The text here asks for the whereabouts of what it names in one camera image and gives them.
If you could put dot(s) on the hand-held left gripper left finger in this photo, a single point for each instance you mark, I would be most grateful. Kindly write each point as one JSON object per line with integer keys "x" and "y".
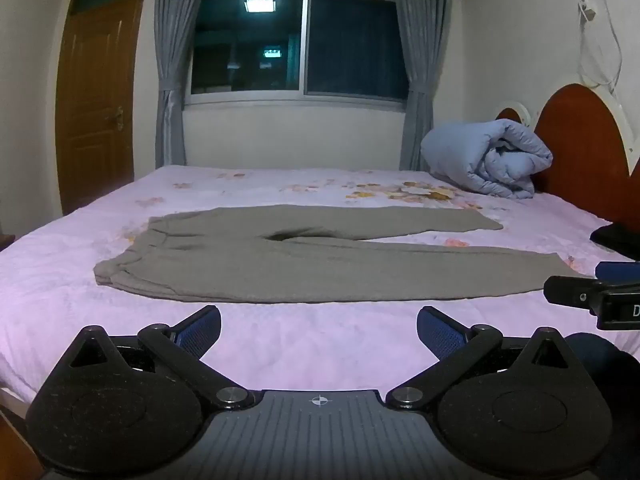
{"x": 202, "y": 327}

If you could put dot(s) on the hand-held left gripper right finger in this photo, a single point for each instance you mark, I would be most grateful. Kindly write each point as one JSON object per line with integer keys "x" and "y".
{"x": 440, "y": 330}

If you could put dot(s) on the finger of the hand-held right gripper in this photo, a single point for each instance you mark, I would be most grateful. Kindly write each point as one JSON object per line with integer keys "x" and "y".
{"x": 620, "y": 270}
{"x": 567, "y": 291}

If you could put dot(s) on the grey pants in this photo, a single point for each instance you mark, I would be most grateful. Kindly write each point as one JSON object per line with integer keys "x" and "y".
{"x": 280, "y": 270}

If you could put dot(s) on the dark cloth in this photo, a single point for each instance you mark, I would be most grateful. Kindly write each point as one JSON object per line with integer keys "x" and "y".
{"x": 617, "y": 240}

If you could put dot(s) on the person's dark blue clothing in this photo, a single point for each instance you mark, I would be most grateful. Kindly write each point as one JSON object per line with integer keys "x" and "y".
{"x": 605, "y": 370}

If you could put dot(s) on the bed with pink floral sheet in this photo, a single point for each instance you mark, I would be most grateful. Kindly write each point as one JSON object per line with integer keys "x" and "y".
{"x": 320, "y": 340}

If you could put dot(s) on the red-brown wooden headboard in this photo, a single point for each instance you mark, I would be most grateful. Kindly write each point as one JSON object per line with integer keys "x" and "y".
{"x": 585, "y": 145}

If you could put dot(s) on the rolled light blue quilt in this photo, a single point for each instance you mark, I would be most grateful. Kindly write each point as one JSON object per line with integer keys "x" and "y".
{"x": 480, "y": 155}

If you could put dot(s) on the brown wooden door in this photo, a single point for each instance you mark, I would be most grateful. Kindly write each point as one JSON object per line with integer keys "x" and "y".
{"x": 95, "y": 110}

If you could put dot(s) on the grey curtain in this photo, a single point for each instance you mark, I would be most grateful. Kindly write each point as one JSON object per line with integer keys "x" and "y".
{"x": 172, "y": 60}
{"x": 420, "y": 70}

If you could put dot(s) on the white wall charger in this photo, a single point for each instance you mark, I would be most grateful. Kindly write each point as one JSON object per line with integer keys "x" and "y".
{"x": 587, "y": 7}

